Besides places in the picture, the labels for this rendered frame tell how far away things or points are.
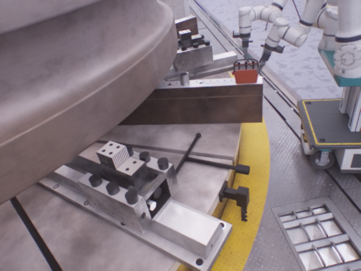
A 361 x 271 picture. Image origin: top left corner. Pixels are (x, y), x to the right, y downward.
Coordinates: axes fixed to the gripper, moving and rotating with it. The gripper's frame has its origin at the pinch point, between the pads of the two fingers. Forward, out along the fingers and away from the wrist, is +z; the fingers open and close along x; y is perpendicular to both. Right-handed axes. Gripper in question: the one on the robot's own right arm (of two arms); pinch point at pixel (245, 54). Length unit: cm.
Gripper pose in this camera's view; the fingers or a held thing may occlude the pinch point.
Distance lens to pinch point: 221.8
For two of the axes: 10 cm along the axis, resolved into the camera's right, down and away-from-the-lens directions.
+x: 1.7, -5.9, 7.9
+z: 1.4, 8.1, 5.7
